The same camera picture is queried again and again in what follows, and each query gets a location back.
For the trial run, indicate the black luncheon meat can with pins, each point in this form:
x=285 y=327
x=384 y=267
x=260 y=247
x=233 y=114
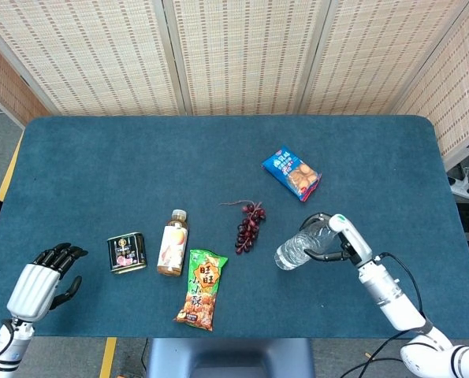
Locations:
x=125 y=254

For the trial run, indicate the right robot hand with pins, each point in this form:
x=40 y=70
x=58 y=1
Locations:
x=356 y=244

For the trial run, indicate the transparent plastic water bottle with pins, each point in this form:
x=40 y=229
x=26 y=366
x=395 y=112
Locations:
x=297 y=248

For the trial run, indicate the bunch of red grapes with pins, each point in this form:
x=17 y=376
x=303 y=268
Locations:
x=248 y=232

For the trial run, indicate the apple juice bottle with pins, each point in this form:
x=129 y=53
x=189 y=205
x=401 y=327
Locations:
x=173 y=248

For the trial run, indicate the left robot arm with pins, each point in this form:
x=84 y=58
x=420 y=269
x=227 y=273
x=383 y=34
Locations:
x=5 y=346

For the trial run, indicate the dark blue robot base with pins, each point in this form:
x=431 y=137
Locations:
x=230 y=358

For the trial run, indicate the blue cracker pack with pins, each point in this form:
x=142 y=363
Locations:
x=289 y=169

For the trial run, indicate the green rice snack bag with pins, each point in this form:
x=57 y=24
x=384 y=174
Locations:
x=200 y=287

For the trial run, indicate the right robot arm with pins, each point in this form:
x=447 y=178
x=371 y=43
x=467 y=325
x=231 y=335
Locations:
x=395 y=303

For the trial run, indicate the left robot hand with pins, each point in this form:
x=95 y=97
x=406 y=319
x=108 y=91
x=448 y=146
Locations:
x=33 y=287

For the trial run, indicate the white power strip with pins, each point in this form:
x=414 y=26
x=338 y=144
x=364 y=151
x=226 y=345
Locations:
x=464 y=189

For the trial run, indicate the woven bamboo screen panel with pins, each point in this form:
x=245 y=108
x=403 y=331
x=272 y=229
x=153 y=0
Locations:
x=376 y=51
x=458 y=98
x=100 y=51
x=5 y=86
x=250 y=51

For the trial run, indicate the blue tablecloth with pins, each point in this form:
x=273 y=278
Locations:
x=139 y=165

